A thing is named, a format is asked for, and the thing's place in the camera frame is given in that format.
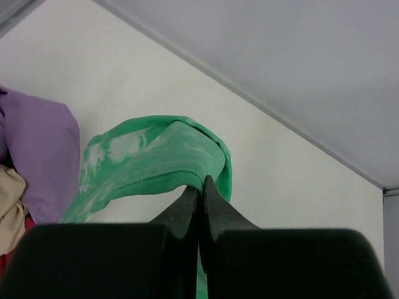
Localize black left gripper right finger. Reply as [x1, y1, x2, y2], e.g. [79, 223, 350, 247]
[201, 176, 392, 298]

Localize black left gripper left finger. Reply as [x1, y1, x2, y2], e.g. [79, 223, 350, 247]
[1, 187, 199, 298]

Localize purple trousers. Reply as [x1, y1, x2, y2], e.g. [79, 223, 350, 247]
[1, 87, 80, 224]

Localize green tie-dye trousers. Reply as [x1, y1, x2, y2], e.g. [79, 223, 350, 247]
[58, 115, 232, 299]

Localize beige garment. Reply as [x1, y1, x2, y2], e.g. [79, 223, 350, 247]
[1, 165, 27, 255]

